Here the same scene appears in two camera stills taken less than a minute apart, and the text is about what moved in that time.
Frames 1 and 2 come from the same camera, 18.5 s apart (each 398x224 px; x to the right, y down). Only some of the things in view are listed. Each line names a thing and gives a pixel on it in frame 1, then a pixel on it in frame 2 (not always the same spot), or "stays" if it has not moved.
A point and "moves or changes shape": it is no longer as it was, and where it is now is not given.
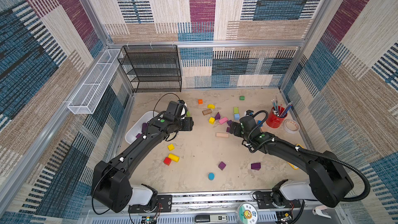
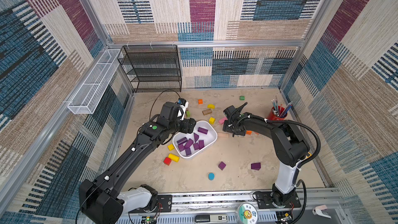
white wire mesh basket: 88,97 stays
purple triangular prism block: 217,116 to 196,137
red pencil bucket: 276,116 stays
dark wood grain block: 207,111 stays
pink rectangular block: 223,120 stays
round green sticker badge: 247,214 stays
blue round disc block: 211,176 stays
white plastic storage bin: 130,136 to 204,135
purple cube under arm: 255,166 stays
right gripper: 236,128 to 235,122
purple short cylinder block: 144,127 moves or changes shape
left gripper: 189,124 stays
